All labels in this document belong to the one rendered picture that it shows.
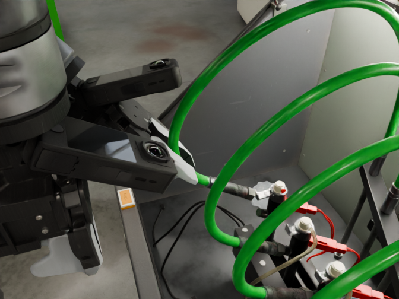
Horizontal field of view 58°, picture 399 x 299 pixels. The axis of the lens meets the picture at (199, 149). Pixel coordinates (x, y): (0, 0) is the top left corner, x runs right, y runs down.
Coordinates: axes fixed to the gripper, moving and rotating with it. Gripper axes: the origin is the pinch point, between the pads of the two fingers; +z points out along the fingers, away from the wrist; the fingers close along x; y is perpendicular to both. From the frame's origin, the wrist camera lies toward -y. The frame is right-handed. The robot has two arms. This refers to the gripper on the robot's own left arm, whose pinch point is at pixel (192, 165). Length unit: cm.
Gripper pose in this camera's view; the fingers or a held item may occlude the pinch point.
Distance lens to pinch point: 48.8
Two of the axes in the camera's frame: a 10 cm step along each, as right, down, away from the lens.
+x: 1.1, 4.6, -8.8
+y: -7.0, 6.6, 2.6
